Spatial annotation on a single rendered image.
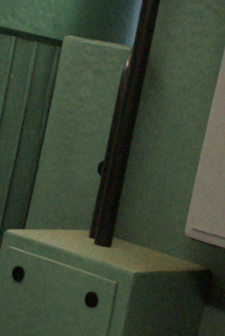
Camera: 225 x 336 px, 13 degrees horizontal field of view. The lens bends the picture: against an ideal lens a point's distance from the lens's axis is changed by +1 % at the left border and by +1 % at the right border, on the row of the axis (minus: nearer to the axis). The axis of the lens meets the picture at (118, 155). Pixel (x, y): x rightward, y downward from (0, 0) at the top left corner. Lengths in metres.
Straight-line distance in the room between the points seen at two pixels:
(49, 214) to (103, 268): 0.18
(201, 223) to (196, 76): 0.11
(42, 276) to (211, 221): 0.10
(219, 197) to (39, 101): 0.25
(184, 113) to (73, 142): 0.12
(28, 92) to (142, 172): 0.15
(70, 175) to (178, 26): 0.14
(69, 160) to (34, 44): 0.09
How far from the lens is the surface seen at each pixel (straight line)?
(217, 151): 0.48
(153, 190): 0.57
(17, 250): 0.53
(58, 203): 0.67
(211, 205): 0.48
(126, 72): 0.57
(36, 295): 0.52
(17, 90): 0.70
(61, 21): 0.70
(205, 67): 0.57
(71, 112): 0.67
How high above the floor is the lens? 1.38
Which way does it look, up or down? 3 degrees down
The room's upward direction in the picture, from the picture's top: 12 degrees clockwise
